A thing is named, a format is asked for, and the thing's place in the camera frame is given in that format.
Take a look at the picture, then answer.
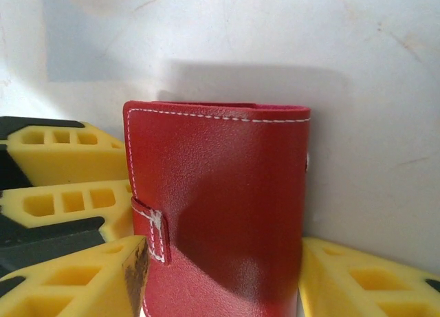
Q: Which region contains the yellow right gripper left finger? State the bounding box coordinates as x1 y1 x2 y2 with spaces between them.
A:
0 234 151 317

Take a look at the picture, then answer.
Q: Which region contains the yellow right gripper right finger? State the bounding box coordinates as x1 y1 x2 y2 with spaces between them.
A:
298 236 440 317

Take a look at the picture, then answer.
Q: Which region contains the red leather card holder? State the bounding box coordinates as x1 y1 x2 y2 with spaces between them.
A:
122 100 313 317

